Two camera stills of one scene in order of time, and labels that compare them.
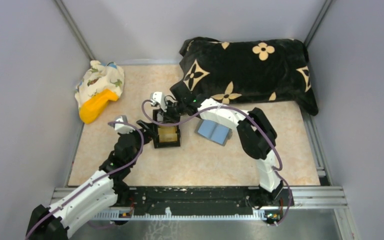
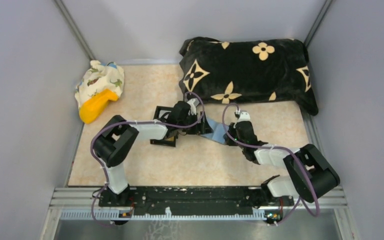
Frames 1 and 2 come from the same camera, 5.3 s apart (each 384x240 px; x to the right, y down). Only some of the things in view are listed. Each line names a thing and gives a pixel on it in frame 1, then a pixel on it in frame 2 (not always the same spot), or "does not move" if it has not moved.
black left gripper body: (148, 134) to (199, 128)
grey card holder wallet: (215, 132) does not move
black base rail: (198, 198) does not move
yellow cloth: (91, 108) does not move
